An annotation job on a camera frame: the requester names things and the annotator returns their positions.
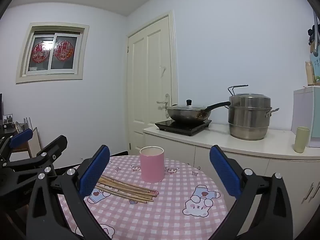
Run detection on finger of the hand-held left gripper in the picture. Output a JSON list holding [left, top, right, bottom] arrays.
[[0, 128, 34, 167], [4, 135, 68, 176]]

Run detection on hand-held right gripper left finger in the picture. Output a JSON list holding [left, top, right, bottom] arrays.
[[26, 144, 111, 240]]

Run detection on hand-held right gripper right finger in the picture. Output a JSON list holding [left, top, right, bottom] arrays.
[[209, 144, 293, 240]]

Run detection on bunch of wooden chopsticks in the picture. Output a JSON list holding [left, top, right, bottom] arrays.
[[95, 175, 159, 204]]

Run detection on pink cylindrical cup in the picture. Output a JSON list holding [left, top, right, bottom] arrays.
[[139, 146, 165, 183]]

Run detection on white board brown edge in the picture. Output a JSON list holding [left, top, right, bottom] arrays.
[[24, 117, 40, 158]]

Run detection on dark wooden desk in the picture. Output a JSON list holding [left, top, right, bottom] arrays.
[[0, 124, 33, 158]]

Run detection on white counter cabinet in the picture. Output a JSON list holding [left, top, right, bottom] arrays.
[[143, 124, 320, 240]]

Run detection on steel steamer pot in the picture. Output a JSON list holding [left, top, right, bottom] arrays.
[[224, 94, 280, 141]]

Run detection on black induction cooker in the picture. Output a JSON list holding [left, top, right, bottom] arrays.
[[154, 119, 212, 137]]

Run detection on black wok with lid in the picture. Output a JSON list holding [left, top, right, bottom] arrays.
[[165, 101, 231, 124]]

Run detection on glass wok lid black knob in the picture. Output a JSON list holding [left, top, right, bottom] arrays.
[[167, 99, 209, 112]]

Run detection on pink checked cartoon tablecloth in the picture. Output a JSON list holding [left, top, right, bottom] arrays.
[[56, 155, 229, 240]]

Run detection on white framed window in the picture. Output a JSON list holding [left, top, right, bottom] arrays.
[[16, 22, 90, 84]]

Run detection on pale green cup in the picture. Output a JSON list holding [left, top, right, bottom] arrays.
[[294, 126, 310, 154]]

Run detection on red paper window decal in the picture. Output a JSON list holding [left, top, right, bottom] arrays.
[[54, 41, 73, 61], [31, 42, 50, 63]]

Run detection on white box appliance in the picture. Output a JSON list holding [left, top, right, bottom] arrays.
[[291, 85, 320, 148]]

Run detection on cream panel door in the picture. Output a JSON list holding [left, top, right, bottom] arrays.
[[127, 11, 178, 157]]

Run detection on beige bottle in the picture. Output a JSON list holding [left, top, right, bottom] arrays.
[[305, 61, 316, 86]]

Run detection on blue green carton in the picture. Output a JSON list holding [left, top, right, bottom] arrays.
[[310, 52, 320, 85]]

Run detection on grey metal pipe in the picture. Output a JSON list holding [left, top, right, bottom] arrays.
[[312, 15, 320, 57]]

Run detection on metal cabinet door handle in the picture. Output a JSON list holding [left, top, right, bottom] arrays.
[[309, 181, 320, 202], [301, 182, 314, 204]]

